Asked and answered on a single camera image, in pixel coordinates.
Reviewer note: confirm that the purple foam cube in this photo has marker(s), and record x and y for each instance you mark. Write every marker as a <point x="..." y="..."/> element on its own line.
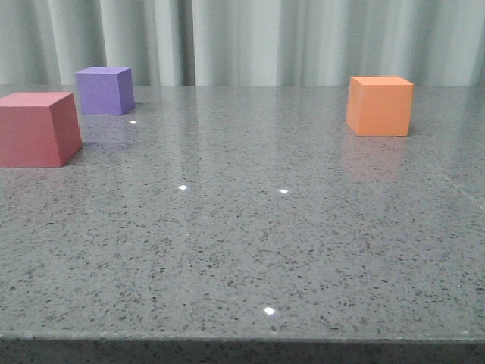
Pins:
<point x="105" y="90"/>

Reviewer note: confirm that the pale green curtain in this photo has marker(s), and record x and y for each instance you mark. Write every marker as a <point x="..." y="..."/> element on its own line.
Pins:
<point x="244" y="43"/>

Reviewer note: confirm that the red foam cube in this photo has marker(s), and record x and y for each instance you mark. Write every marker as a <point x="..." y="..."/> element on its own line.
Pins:
<point x="38" y="129"/>

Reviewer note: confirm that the orange foam cube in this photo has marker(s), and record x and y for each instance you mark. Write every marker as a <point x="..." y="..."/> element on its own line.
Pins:
<point x="379" y="106"/>

